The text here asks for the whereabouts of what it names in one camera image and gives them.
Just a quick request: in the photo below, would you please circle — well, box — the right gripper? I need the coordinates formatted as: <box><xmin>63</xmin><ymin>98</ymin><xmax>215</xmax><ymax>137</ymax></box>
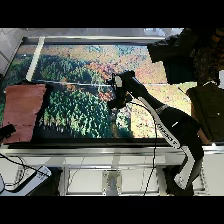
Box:
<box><xmin>106</xmin><ymin>90</ymin><xmax>134</xmax><ymax>110</ymax></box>

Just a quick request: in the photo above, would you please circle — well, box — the heap of clothes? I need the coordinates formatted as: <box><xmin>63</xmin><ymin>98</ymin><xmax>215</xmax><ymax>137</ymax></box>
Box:
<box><xmin>189</xmin><ymin>27</ymin><xmax>224</xmax><ymax>88</ymax></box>

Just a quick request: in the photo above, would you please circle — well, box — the black garment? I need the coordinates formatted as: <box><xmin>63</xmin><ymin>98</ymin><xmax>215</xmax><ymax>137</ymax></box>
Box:
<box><xmin>146</xmin><ymin>29</ymin><xmax>202</xmax><ymax>86</ymax></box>

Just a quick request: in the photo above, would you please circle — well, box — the olive green garment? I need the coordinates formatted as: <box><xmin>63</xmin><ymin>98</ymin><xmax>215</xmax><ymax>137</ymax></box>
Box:
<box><xmin>185</xmin><ymin>81</ymin><xmax>224</xmax><ymax>144</ymax></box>

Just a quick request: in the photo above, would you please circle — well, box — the red-brown garment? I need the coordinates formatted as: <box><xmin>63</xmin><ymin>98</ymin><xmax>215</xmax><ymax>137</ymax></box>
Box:
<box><xmin>1</xmin><ymin>83</ymin><xmax>48</xmax><ymax>145</ymax></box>

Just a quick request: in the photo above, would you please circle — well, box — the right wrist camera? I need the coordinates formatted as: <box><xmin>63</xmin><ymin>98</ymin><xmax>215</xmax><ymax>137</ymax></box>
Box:
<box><xmin>105</xmin><ymin>75</ymin><xmax>117</xmax><ymax>89</ymax></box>

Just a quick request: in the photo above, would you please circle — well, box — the black cable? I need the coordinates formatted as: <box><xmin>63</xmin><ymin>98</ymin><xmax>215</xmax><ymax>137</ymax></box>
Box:
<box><xmin>0</xmin><ymin>152</ymin><xmax>51</xmax><ymax>194</ymax></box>
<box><xmin>127</xmin><ymin>100</ymin><xmax>159</xmax><ymax>197</ymax></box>

